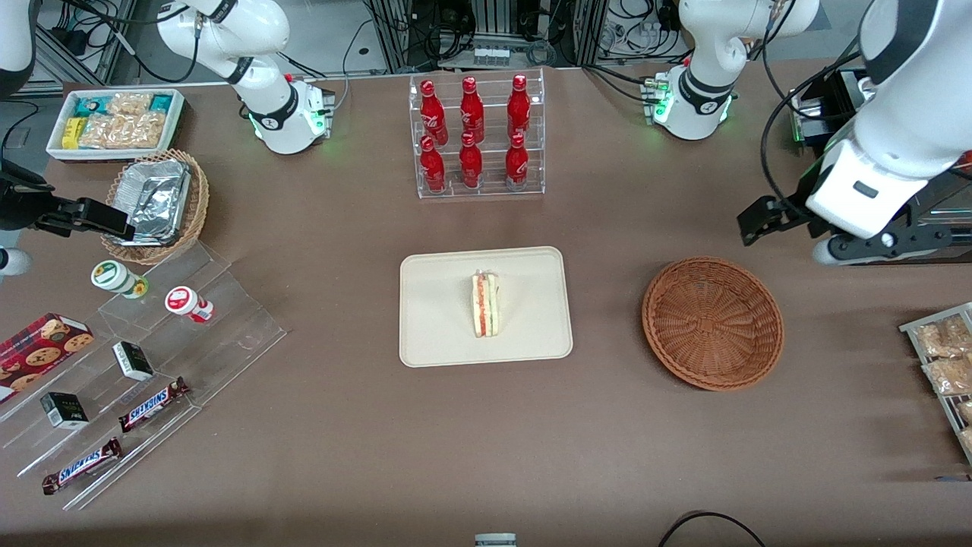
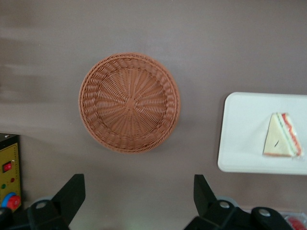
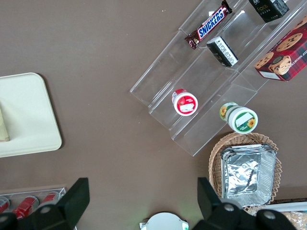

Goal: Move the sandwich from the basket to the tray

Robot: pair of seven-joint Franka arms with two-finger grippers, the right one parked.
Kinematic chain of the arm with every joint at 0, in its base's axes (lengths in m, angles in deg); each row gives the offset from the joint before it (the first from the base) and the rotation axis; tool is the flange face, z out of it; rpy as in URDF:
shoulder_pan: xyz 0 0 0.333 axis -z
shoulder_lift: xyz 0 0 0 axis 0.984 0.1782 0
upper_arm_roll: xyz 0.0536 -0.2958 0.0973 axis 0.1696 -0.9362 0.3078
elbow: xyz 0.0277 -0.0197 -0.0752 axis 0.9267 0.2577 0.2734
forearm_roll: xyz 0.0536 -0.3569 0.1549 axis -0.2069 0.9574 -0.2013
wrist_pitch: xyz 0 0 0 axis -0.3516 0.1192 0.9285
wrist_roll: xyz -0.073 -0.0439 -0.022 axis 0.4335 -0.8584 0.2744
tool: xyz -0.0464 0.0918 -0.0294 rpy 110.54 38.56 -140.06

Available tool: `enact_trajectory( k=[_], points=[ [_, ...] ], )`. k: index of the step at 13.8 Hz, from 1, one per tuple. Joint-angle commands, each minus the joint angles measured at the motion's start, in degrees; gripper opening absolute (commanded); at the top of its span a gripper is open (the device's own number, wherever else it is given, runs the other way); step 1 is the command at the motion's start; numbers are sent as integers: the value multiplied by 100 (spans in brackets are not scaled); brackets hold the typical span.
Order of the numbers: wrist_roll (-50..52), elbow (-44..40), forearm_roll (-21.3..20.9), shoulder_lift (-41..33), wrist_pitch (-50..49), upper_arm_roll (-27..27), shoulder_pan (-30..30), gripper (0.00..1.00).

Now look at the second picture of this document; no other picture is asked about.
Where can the beige plastic serving tray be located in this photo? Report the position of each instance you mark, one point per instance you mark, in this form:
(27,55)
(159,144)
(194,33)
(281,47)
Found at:
(242,134)

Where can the black hot dog roller machine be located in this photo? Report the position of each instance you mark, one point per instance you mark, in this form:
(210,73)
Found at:
(9,153)

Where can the red cola bottle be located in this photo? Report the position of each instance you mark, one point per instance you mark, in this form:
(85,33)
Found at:
(296,222)

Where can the triangle sandwich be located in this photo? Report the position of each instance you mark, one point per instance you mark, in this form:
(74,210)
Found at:
(278,139)

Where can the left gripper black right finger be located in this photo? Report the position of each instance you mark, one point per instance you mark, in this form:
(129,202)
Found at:
(213,213)

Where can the brown round wicker basket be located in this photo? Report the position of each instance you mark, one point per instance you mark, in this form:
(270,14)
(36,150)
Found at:
(129,104)

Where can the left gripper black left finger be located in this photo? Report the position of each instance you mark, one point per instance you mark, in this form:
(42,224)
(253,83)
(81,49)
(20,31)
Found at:
(60,210)

